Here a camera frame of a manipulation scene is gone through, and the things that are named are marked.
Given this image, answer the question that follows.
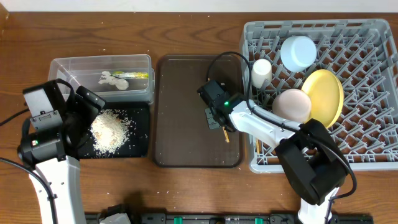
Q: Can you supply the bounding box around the cooked rice pile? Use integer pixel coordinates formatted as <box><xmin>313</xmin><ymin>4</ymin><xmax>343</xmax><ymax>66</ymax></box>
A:
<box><xmin>90</xmin><ymin>109</ymin><xmax>132</xmax><ymax>157</ymax></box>

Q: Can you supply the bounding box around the wooden chopstick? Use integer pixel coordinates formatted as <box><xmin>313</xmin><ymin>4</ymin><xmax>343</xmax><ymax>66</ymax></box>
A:
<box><xmin>256</xmin><ymin>139</ymin><xmax>261</xmax><ymax>155</ymax></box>
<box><xmin>223</xmin><ymin>127</ymin><xmax>229</xmax><ymax>143</ymax></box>

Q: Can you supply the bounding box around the small white green cup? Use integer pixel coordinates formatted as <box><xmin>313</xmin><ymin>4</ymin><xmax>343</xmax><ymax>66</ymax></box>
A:
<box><xmin>251</xmin><ymin>58</ymin><xmax>272</xmax><ymax>88</ymax></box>

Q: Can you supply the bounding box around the pink bowl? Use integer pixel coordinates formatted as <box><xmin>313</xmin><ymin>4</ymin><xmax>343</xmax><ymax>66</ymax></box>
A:
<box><xmin>272</xmin><ymin>89</ymin><xmax>312</xmax><ymax>123</ymax></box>

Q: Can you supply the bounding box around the light blue bowl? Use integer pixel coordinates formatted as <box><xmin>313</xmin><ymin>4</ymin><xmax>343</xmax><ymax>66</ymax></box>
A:
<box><xmin>280</xmin><ymin>36</ymin><xmax>317</xmax><ymax>72</ymax></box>

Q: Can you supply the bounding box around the yellow plate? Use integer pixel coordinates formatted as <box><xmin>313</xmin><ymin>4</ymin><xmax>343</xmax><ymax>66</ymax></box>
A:
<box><xmin>301</xmin><ymin>69</ymin><xmax>345</xmax><ymax>128</ymax></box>

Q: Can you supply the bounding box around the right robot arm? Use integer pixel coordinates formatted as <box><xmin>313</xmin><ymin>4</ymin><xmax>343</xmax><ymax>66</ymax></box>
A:
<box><xmin>197</xmin><ymin>80</ymin><xmax>353</xmax><ymax>223</ymax></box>

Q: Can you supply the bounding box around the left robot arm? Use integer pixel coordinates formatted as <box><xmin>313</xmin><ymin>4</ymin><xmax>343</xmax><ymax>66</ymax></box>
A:
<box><xmin>18</xmin><ymin>80</ymin><xmax>106</xmax><ymax>223</ymax></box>

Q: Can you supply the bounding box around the clear plastic waste bin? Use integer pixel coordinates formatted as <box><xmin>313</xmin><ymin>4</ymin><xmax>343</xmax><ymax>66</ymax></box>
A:
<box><xmin>49</xmin><ymin>54</ymin><xmax>155</xmax><ymax>104</ymax></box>

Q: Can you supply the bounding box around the black waste tray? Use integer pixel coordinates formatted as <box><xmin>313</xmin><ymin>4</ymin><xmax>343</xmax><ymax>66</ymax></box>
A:
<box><xmin>78</xmin><ymin>102</ymin><xmax>150</xmax><ymax>159</ymax></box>

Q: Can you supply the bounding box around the grey dishwasher rack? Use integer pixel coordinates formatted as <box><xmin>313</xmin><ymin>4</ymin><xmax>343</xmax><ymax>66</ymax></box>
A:
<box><xmin>239</xmin><ymin>19</ymin><xmax>397</xmax><ymax>171</ymax></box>

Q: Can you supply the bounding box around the crumpled white tissue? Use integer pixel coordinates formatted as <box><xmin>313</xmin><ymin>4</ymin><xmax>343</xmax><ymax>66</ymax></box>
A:
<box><xmin>98</xmin><ymin>71</ymin><xmax>129</xmax><ymax>90</ymax></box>

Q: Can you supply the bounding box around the dark brown serving tray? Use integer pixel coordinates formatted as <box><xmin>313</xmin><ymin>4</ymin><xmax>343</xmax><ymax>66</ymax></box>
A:
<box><xmin>151</xmin><ymin>55</ymin><xmax>244</xmax><ymax>168</ymax></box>

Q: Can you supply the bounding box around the green yellow wrapper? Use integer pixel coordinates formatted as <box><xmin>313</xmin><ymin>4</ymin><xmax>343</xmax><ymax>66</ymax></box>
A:
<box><xmin>111</xmin><ymin>71</ymin><xmax>149</xmax><ymax>79</ymax></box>

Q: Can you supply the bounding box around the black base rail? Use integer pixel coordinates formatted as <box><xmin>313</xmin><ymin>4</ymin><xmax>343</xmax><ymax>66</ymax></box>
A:
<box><xmin>85</xmin><ymin>205</ymin><xmax>374</xmax><ymax>224</ymax></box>

